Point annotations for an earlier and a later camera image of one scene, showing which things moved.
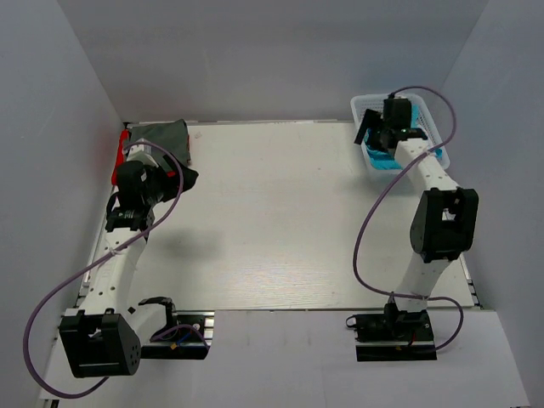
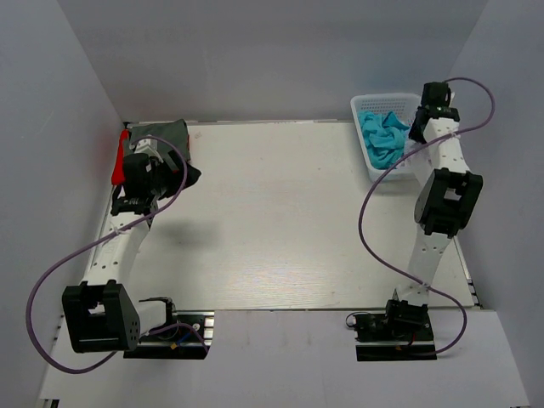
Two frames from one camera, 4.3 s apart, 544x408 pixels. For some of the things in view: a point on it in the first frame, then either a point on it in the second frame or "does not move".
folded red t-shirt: [120, 157] does not move
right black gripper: [371, 119] to [416, 133]
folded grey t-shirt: [173, 135] does not move
